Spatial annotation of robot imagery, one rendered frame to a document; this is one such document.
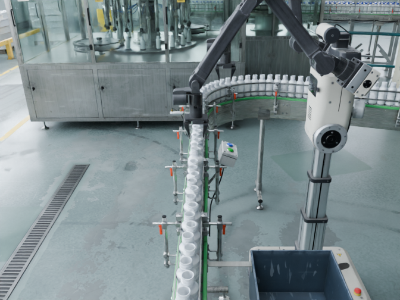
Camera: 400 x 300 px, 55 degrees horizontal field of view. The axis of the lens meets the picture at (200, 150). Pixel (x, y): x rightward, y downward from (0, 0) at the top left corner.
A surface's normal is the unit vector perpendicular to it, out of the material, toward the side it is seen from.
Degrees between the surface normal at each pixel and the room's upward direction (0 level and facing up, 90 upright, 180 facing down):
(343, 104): 90
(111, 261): 0
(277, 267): 90
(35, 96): 90
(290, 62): 90
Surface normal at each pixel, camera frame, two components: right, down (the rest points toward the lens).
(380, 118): -0.33, 0.41
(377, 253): -0.01, -0.90
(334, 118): -0.02, 0.59
